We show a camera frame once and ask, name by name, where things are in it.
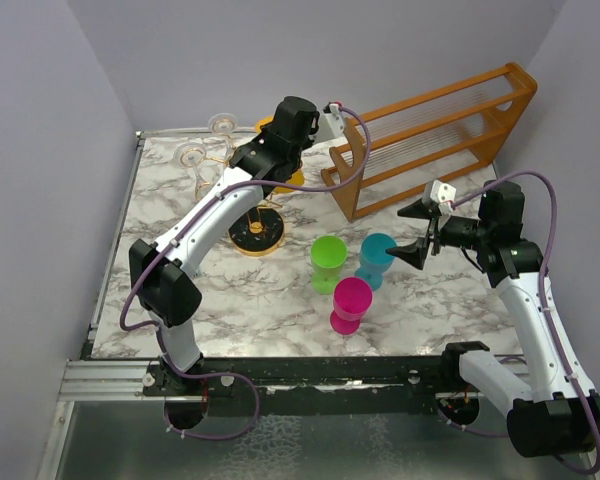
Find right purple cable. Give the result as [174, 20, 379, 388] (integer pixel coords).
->
[444, 169, 600, 476]

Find orange plastic goblet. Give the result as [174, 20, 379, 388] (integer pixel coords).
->
[255, 116, 305, 194]

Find pink plastic goblet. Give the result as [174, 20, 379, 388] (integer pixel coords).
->
[330, 277, 373, 335]

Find clear wine glass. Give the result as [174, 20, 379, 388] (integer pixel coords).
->
[208, 113, 238, 150]
[173, 142, 211, 200]

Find purple cable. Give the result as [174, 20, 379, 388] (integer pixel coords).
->
[444, 169, 600, 476]
[118, 104, 373, 441]

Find green plastic goblet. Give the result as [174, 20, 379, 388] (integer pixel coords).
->
[310, 235, 348, 295]

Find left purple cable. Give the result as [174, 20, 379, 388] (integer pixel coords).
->
[118, 104, 373, 441]

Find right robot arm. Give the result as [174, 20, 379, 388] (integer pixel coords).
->
[387, 180, 600, 458]

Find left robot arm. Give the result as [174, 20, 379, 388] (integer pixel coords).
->
[119, 96, 367, 395]

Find teal plastic goblet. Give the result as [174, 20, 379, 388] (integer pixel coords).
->
[354, 233, 397, 291]

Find black base frame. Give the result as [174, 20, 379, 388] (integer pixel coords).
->
[142, 356, 486, 423]

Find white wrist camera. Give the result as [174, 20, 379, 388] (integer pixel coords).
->
[422, 179, 457, 216]
[313, 102, 345, 144]

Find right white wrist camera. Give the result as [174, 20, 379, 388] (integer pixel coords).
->
[422, 179, 457, 216]

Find gold wire wine glass rack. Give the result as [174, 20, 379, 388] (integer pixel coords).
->
[201, 147, 285, 257]

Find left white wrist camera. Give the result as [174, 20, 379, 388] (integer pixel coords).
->
[313, 102, 345, 144]

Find wooden rack with clear rods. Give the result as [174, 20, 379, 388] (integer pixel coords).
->
[321, 63, 538, 222]

